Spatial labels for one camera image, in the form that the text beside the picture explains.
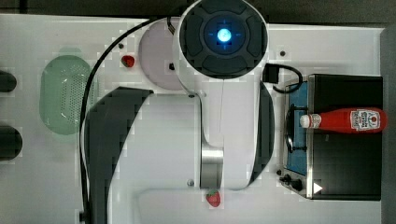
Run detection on red ketchup bottle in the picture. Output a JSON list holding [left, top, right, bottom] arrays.
[[300, 107, 388, 134]]

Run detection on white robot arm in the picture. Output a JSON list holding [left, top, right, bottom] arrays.
[[80, 0, 274, 224]]

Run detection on black toaster oven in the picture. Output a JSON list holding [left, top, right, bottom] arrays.
[[277, 74, 383, 201]]

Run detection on lilac round plate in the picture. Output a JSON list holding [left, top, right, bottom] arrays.
[[138, 19, 183, 91]]

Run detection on dark red strawberry toy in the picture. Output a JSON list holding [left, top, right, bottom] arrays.
[[121, 55, 135, 68]]

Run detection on green perforated colander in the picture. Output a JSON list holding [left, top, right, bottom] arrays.
[[39, 55, 91, 135]]

